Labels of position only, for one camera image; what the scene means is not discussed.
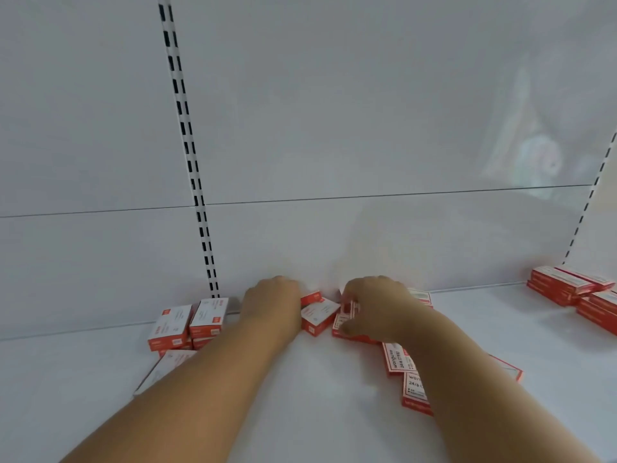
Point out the person's left hand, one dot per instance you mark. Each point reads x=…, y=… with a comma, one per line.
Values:
x=272, y=303

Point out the person's right hand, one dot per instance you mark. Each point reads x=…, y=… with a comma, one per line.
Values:
x=381, y=303

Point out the person's right thumb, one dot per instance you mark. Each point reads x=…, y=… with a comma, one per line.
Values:
x=353, y=326

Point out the red white staple box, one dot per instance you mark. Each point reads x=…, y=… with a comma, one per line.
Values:
x=319, y=317
x=359, y=338

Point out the person's left forearm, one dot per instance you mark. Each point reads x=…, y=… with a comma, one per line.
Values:
x=193, y=395

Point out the person's right forearm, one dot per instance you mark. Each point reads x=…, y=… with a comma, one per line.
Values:
x=482, y=400

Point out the scattered heap of red cartons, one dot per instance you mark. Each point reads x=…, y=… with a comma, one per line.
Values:
x=169, y=327

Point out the neat stack of red cartons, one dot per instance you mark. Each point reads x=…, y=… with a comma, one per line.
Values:
x=559, y=280

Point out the white slotted shelf upright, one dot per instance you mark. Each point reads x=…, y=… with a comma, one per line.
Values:
x=189, y=149
x=589, y=197

